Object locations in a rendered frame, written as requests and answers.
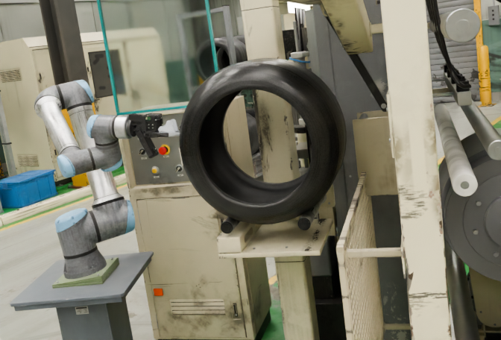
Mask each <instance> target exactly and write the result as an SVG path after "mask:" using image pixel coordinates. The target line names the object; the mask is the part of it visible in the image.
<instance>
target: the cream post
mask: <svg viewBox="0 0 501 340"><path fill-rule="evenodd" d="M240 5H241V11H242V21H243V28H244V33H245V44H246V50H247V56H248V60H254V59H259V58H277V59H282V60H285V59H286V56H285V49H284V43H283V31H282V25H281V18H280V8H279V0H240ZM252 94H253V105H254V112H255V117H256V128H257V133H258V137H259V150H260V156H261V162H262V173H263V179H264V181H265V182H269V183H283V182H288V181H290V180H294V179H296V178H298V177H300V172H299V165H298V159H297V148H296V141H295V134H294V123H293V116H292V106H291V105H290V103H288V102H287V101H285V100H284V99H282V98H281V97H279V96H277V95H275V94H273V93H270V92H266V91H262V90H258V89H252ZM274 263H275V268H276V269H275V271H276V275H277V285H278V291H279V296H280V307H281V311H282V320H283V330H284V335H285V339H286V340H320V337H319V331H318V319H317V312H316V306H315V295H314V289H313V285H312V270H311V264H310V257H309V256H276V257H275V258H274Z"/></svg>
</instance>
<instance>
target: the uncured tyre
mask: <svg viewBox="0 0 501 340"><path fill-rule="evenodd" d="M245 89H258V90H262V91H266V92H270V93H273V94H275V95H277V96H279V97H281V98H282V99H284V100H285V101H287V102H288V103H290V105H291V106H293V108H295V109H296V111H298V113H299V114H300V116H301V117H302V119H303V120H304V122H305V124H306V126H307V129H308V131H309V135H310V139H311V144H312V157H311V162H310V166H309V170H308V172H306V173H305V174H303V175H302V176H300V177H298V178H296V179H294V180H290V181H288V182H283V183H269V182H265V181H261V180H257V179H256V178H253V177H251V176H250V175H248V174H246V173H245V172H243V171H242V170H241V169H240V168H239V167H238V166H237V165H236V164H235V162H234V161H233V159H232V158H231V156H230V154H229V152H228V150H227V147H226V145H225V141H224V118H225V116H226V113H227V110H228V108H229V106H230V104H231V103H232V101H233V99H234V98H235V97H236V96H237V95H238V94H239V93H240V92H241V91H242V90H245ZM179 142H180V153H181V157H182V161H183V167H184V169H185V171H186V174H187V176H188V178H189V180H190V182H191V183H192V185H193V186H194V188H195V189H196V191H197V192H198V194H199V195H200V196H201V197H202V198H203V199H204V200H205V201H206V202H207V203H208V204H209V205H210V206H212V207H213V208H215V209H216V210H218V211H219V212H220V213H222V214H224V215H226V216H228V217H230V218H233V219H235V220H238V221H243V222H246V223H250V224H275V223H280V222H283V221H288V220H291V219H293V218H296V217H298V216H300V215H302V214H304V213H305V212H307V211H308V210H310V209H311V208H313V207H314V206H315V205H316V204H317V203H318V202H319V201H320V200H321V199H322V198H323V197H324V196H325V195H326V193H327V192H328V190H329V189H330V187H331V186H332V184H333V181H334V180H335V177H336V175H337V174H338V171H339V169H340V167H341V164H342V162H343V159H344V154H345V150H346V144H347V131H346V125H345V120H344V115H343V112H342V110H341V107H340V105H339V103H338V101H337V99H336V97H335V96H334V94H333V92H332V91H331V90H330V88H329V87H328V86H327V85H326V84H325V83H324V82H323V81H322V80H321V79H320V78H319V77H318V76H317V75H316V74H314V73H313V72H311V71H310V70H308V69H307V68H305V67H303V66H301V65H299V64H296V63H293V62H291V61H288V60H282V59H277V58H259V59H254V60H248V61H244V62H241V63H235V64H233V65H230V66H227V67H225V68H223V69H221V70H219V71H217V72H216V73H214V74H213V75H211V76H210V77H208V78H207V79H206V80H205V81H204V82H203V83H202V84H201V85H200V86H199V87H198V88H197V90H196V91H195V93H194V94H193V96H192V97H191V99H190V100H189V103H188V104H187V107H186V109H185V112H184V114H183V118H182V121H181V125H180V138H179Z"/></svg>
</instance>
